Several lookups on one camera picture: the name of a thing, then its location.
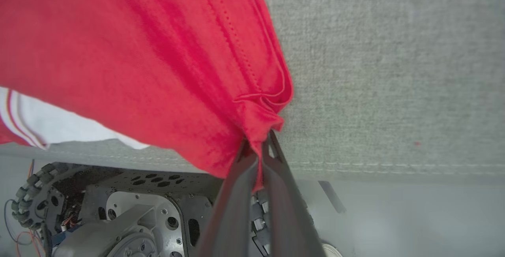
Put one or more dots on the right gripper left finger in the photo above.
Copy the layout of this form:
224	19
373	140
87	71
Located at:
232	217

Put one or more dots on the grey omni wheel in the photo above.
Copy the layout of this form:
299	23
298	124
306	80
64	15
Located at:
35	205
258	221

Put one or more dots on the red and white garment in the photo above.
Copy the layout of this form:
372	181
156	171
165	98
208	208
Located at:
138	51

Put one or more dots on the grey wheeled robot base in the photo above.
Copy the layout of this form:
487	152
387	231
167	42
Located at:
158	190

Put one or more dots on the white round floor object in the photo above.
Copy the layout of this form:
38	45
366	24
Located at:
332	252

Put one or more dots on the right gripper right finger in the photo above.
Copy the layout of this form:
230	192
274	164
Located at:
288	217

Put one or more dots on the grey robot waist joint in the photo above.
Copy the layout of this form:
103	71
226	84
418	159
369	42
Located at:
98	233

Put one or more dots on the grey tape strip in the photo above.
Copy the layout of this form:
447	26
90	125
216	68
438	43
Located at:
332	197

